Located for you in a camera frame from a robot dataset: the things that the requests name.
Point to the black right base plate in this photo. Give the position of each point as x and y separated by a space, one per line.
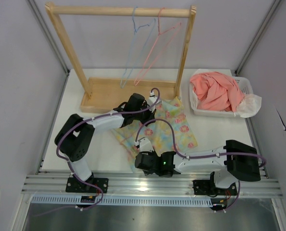
207 188

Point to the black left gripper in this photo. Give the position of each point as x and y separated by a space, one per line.
150 114

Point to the aluminium mounting rail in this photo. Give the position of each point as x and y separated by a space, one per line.
137 184

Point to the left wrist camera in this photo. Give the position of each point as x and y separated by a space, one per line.
152 102

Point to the pink wire hanger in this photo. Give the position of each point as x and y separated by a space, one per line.
163 40
127 135

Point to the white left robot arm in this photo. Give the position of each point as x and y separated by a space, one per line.
74 139

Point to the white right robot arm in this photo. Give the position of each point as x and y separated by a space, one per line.
235 161

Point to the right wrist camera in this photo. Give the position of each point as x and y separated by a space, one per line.
144 145

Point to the wooden hanger rack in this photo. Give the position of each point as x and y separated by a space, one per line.
102 93

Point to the coral pink garment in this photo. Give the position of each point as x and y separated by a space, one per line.
216 92

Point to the white slotted cable duct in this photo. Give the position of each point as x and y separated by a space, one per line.
124 200

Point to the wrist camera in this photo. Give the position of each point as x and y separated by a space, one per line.
152 102
144 145

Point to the white sheer garment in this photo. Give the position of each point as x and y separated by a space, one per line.
249 106

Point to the white plastic laundry basket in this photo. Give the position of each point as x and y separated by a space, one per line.
243 84

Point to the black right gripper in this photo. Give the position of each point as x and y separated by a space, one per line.
151 153

